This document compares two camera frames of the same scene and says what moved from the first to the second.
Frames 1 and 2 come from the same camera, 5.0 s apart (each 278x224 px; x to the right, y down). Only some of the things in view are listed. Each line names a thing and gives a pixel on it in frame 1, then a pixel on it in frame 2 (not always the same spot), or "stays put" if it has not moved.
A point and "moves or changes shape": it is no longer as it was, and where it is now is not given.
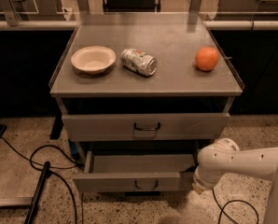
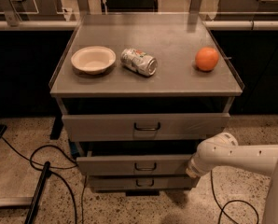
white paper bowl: [92, 60] stays put
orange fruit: [207, 58] stays put
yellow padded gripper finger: [197, 189] to [190, 173]
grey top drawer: [149, 127] stays put
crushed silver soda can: [139, 62] stays put
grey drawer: [127, 172] moves or changes shape
